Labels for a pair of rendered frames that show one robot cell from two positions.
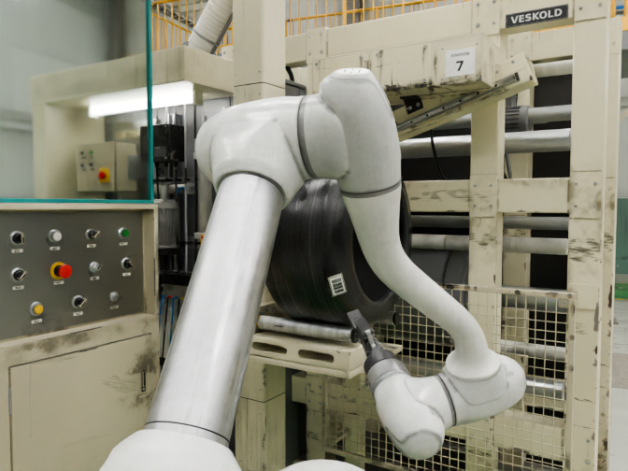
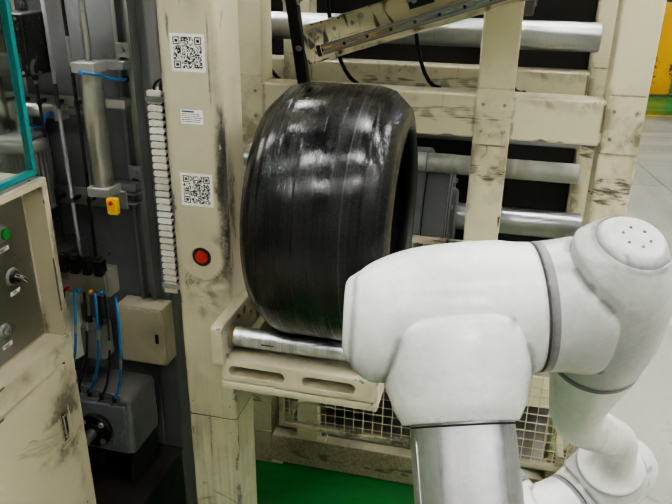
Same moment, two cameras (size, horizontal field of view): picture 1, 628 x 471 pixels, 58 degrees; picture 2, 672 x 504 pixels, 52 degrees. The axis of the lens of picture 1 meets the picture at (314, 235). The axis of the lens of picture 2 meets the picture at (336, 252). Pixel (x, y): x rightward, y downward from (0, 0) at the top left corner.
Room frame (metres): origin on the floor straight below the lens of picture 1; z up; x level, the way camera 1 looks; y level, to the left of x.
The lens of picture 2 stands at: (0.38, 0.39, 1.69)
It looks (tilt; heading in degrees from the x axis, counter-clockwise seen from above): 23 degrees down; 341
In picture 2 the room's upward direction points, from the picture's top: 1 degrees clockwise
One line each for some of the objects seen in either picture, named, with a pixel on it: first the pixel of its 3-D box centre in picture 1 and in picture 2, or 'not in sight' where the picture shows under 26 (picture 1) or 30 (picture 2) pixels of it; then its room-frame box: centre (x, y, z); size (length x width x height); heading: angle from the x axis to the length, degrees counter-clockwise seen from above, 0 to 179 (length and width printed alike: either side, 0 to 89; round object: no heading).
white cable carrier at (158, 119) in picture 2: not in sight; (169, 194); (1.92, 0.27, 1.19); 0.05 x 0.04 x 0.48; 148
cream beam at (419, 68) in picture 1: (404, 76); not in sight; (1.96, -0.31, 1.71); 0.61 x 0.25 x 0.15; 58
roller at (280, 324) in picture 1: (305, 328); (304, 345); (1.66, 0.03, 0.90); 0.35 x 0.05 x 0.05; 58
